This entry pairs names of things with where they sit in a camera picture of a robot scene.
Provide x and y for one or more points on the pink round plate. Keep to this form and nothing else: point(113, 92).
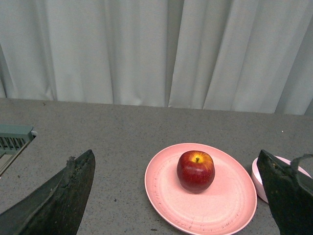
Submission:
point(225, 208)

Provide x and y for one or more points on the grey slotted device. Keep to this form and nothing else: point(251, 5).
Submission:
point(13, 141)

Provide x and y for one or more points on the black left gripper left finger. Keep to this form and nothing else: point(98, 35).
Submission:
point(56, 207)

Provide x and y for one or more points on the light pink bowl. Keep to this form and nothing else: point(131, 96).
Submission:
point(256, 177)

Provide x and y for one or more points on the grey-white curtain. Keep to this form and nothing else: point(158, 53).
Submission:
point(232, 55)

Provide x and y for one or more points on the red apple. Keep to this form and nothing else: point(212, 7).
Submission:
point(195, 171)

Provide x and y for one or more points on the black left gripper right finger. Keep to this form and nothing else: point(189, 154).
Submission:
point(289, 193)

